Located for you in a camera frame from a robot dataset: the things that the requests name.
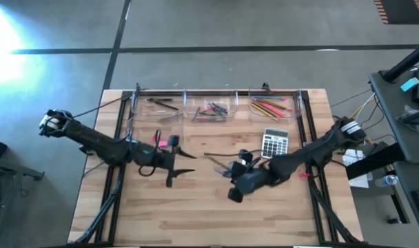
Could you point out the black aluminium table frame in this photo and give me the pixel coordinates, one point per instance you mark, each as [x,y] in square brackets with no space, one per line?
[244,93]

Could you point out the grey desk calculator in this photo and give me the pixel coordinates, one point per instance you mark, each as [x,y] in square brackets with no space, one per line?
[275,144]

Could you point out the pink tape piece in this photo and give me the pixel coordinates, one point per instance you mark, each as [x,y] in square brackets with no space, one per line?
[304,175]

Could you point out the clear grey ballpoint pen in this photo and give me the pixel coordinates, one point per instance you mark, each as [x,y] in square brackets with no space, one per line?
[220,170]

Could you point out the dark tablet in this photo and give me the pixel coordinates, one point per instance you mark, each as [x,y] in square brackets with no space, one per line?
[418,118]

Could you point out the black pen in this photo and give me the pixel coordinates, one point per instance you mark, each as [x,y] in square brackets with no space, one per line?
[159,100]
[168,105]

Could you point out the yellow pencil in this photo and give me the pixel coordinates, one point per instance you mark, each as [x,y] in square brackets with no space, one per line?
[263,113]

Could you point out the slim blue grey pen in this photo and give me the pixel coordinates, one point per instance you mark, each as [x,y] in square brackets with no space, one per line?
[220,106]

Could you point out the black pole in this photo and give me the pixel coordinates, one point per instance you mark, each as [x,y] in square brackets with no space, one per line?
[407,62]

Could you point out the clear plastic bin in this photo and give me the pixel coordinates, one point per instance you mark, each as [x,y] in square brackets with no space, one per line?
[292,117]
[144,110]
[202,98]
[140,127]

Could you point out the purple crayon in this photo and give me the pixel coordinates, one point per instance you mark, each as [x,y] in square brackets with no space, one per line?
[195,113]

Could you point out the green pencil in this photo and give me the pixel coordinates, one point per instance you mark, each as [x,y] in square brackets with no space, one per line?
[261,101]

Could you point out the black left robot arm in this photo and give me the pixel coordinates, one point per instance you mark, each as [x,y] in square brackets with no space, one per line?
[92,139]

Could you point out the grey metal stand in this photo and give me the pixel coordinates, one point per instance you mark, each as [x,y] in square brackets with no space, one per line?
[9,167]

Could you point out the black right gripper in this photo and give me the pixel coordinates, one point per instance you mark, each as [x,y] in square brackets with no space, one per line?
[252,179]

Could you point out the black desk beam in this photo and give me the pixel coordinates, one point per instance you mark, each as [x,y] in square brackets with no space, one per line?
[375,162]

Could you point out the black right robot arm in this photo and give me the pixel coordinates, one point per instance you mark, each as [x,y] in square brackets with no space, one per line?
[316,151]

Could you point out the small black floor object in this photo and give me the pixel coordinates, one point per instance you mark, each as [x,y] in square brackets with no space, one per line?
[393,219]

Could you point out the dark blue pen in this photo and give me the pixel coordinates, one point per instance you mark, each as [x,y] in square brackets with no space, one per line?
[219,111]

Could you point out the white paper sheet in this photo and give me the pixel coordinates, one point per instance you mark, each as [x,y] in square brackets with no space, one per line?
[359,180]

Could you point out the black frame clamp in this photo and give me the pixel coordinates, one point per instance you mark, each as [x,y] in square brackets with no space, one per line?
[138,87]
[264,86]

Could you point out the blue sticky note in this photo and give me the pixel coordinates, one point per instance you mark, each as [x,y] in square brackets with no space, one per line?
[410,84]

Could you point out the clear water bottle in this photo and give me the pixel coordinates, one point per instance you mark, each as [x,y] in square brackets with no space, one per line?
[387,180]

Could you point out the grey desk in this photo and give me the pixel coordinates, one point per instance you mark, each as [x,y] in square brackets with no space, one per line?
[407,206]
[392,103]

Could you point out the dark blue crayon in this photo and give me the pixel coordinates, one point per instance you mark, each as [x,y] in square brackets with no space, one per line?
[214,107]

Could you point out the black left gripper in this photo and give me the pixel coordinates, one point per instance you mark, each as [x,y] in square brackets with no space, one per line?
[159,160]

